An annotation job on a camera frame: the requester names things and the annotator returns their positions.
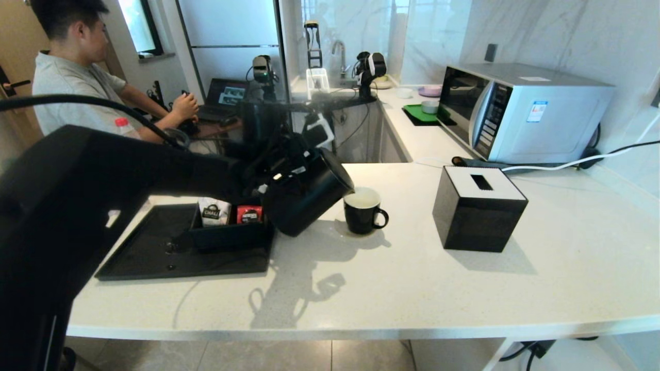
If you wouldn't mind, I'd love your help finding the clear round coaster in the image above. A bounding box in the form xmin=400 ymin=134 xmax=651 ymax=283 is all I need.
xmin=334 ymin=216 xmax=380 ymax=239

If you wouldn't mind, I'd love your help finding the white plastic holder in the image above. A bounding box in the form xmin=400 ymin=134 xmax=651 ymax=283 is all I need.
xmin=306 ymin=68 xmax=331 ymax=94

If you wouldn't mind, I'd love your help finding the black door handle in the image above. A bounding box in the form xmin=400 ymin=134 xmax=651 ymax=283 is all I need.
xmin=0 ymin=64 xmax=31 ymax=98

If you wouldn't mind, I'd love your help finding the white power cable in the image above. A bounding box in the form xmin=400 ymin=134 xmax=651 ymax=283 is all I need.
xmin=500 ymin=111 xmax=660 ymax=173

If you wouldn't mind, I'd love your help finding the black tissue box white lid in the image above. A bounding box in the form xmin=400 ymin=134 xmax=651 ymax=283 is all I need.
xmin=432 ymin=166 xmax=529 ymax=253

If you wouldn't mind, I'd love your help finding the black ceramic mug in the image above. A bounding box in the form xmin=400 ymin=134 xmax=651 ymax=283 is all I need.
xmin=343 ymin=187 xmax=389 ymax=235

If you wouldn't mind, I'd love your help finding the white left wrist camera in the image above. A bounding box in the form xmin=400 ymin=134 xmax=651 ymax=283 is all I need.
xmin=302 ymin=112 xmax=336 ymax=150

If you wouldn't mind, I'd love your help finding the black microwave power cable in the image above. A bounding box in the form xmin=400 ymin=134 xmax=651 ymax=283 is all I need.
xmin=583 ymin=124 xmax=660 ymax=161

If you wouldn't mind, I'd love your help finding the clear water bottle red cap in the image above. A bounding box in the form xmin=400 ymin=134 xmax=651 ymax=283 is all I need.
xmin=114 ymin=117 xmax=142 ymax=140

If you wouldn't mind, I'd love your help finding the black electric kettle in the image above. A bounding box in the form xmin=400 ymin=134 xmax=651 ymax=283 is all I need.
xmin=262 ymin=147 xmax=356 ymax=238

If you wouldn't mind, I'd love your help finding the black camera on stand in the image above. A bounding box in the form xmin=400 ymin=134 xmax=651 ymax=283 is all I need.
xmin=252 ymin=55 xmax=279 ymax=101

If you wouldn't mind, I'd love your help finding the brown wooden desk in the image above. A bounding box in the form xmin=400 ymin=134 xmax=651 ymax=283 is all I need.
xmin=180 ymin=116 xmax=248 ymax=155

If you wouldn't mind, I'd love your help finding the silver refrigerator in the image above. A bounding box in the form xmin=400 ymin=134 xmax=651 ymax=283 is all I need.
xmin=175 ymin=0 xmax=297 ymax=165

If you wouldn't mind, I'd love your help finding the chrome faucet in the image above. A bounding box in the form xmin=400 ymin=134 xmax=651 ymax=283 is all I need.
xmin=332 ymin=40 xmax=347 ymax=78

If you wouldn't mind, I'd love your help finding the green cutting board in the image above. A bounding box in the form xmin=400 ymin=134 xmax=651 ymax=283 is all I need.
xmin=402 ymin=104 xmax=457 ymax=127

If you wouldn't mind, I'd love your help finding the black sachet organizer box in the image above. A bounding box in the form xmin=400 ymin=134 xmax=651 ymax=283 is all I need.
xmin=188 ymin=198 xmax=274 ymax=253

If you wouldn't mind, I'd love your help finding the white Chali tea packet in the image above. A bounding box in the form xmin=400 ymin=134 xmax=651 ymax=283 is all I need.
xmin=199 ymin=197 xmax=232 ymax=228

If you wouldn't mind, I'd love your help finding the black rectangular serving tray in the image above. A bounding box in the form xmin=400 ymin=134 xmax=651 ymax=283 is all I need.
xmin=95 ymin=204 xmax=276 ymax=281

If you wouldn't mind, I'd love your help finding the person in grey t-shirt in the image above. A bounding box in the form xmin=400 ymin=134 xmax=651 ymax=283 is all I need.
xmin=28 ymin=0 xmax=200 ymax=145

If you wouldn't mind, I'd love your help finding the red package with white label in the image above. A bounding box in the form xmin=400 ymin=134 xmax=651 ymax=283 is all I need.
xmin=237 ymin=205 xmax=263 ymax=224

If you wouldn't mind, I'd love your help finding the black teleoperation controller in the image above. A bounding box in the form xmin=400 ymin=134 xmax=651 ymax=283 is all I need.
xmin=147 ymin=80 xmax=199 ymax=137

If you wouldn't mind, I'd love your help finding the black looped power cable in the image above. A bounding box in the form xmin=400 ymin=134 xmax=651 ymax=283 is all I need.
xmin=498 ymin=338 xmax=601 ymax=371

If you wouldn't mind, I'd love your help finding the black ladder-shaped frame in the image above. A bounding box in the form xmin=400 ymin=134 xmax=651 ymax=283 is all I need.
xmin=304 ymin=21 xmax=324 ymax=69

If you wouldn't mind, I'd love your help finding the black round stand table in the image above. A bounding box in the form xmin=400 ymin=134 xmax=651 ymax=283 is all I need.
xmin=260 ymin=95 xmax=380 ymax=165

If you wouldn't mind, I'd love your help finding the black laptop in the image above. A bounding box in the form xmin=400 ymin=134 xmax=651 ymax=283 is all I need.
xmin=199 ymin=78 xmax=249 ymax=123

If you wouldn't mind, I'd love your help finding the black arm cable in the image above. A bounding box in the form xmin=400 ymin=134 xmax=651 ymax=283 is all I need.
xmin=0 ymin=94 xmax=189 ymax=150

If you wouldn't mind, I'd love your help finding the window with dark frame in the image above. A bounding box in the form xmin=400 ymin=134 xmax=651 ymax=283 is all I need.
xmin=118 ymin=0 xmax=164 ymax=58

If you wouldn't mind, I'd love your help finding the silver microwave oven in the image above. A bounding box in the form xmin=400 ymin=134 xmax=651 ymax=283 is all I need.
xmin=436 ymin=63 xmax=616 ymax=165

